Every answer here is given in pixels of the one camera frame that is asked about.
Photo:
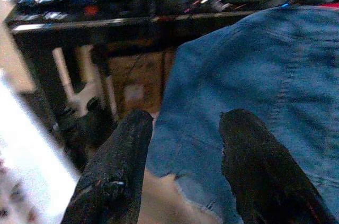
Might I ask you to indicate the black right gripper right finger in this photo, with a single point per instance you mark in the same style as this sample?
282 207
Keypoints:
259 171

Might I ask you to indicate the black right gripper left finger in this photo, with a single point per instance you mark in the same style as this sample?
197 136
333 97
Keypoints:
119 160

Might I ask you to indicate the red clothes hanger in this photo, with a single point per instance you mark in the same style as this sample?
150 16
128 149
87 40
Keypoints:
331 5

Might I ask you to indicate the white plastic stand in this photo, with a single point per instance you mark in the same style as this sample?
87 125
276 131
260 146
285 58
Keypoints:
79 99

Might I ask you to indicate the brown cardboard box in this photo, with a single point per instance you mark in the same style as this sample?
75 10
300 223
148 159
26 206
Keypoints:
137 75

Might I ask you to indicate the blue denim garment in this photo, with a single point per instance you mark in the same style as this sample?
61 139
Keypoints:
251 62

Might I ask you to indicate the black desk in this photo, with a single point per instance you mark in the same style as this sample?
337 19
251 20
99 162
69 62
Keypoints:
79 33

